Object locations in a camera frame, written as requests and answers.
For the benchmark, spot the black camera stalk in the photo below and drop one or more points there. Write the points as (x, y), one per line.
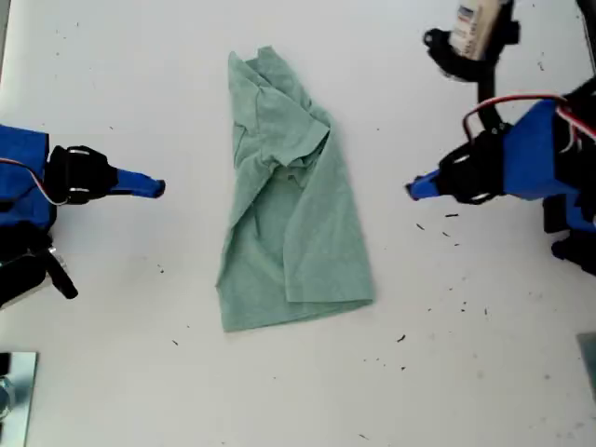
(489, 100)

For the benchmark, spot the green t-shirt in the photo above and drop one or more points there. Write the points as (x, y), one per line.
(261, 279)

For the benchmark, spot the beige black camera box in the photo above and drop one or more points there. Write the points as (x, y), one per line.
(475, 28)

